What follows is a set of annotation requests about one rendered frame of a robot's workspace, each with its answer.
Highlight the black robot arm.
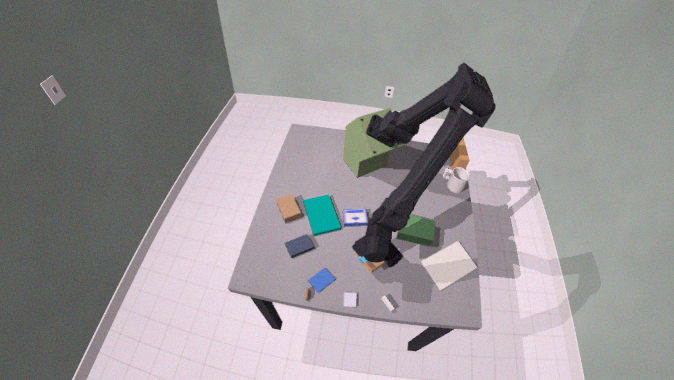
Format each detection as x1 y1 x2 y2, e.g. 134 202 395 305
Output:
365 63 496 268

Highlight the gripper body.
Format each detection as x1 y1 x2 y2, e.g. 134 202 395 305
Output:
352 234 368 257

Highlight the white flat rectangular box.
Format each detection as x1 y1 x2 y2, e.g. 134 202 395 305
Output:
344 292 357 307

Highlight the white mug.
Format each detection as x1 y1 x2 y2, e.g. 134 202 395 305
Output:
442 167 470 193

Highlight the wooden ball maze tray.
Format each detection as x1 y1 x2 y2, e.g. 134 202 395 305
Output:
352 249 385 273

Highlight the blue flat square pad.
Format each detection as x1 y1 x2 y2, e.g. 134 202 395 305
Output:
308 268 335 293

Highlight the teal flat rectangular slab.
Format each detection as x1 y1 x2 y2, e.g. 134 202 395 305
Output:
303 195 341 236

